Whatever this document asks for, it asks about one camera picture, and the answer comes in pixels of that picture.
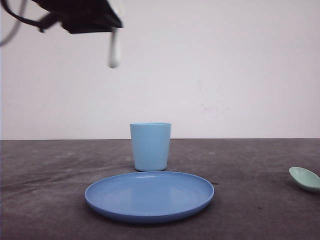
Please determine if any mint green plastic spoon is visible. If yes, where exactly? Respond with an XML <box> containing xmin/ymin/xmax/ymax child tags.
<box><xmin>289</xmin><ymin>166</ymin><xmax>320</xmax><ymax>193</ymax></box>

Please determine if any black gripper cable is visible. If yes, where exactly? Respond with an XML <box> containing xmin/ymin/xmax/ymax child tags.
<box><xmin>0</xmin><ymin>0</ymin><xmax>61</xmax><ymax>47</ymax></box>

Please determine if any light blue plastic cup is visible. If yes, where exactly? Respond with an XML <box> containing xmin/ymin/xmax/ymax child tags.
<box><xmin>129</xmin><ymin>122</ymin><xmax>172</xmax><ymax>172</ymax></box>

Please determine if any white plastic fork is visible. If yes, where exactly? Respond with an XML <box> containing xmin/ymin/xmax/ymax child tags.
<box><xmin>107</xmin><ymin>2</ymin><xmax>125</xmax><ymax>69</ymax></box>

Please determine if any blue plastic plate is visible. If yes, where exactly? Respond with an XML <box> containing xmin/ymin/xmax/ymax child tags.
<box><xmin>84</xmin><ymin>171</ymin><xmax>215</xmax><ymax>224</ymax></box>

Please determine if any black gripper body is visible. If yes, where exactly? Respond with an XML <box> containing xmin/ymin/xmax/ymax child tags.
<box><xmin>35</xmin><ymin>0</ymin><xmax>123</xmax><ymax>34</ymax></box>

